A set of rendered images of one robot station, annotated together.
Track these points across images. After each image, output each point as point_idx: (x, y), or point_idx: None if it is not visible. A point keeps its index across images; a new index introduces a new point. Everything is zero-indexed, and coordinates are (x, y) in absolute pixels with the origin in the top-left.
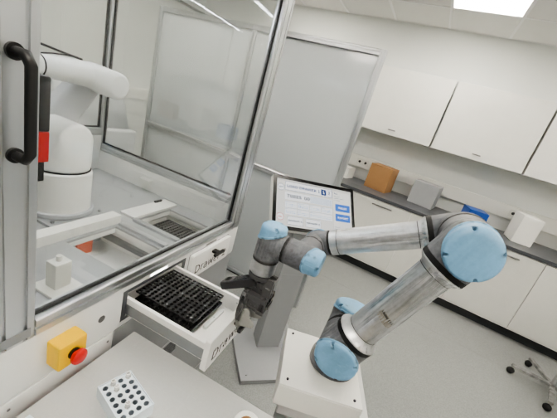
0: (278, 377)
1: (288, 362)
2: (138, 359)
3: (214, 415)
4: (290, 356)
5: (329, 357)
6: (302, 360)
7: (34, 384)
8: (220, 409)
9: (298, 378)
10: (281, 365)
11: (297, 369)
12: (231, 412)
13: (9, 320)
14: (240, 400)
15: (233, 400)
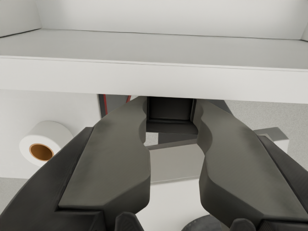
0: (153, 165)
1: (175, 191)
2: None
3: (38, 90)
4: (195, 190)
5: None
6: (196, 206)
7: None
8: (55, 94)
9: (149, 209)
10: (168, 176)
11: (169, 205)
12: (65, 111)
13: None
14: (94, 114)
15: (83, 105)
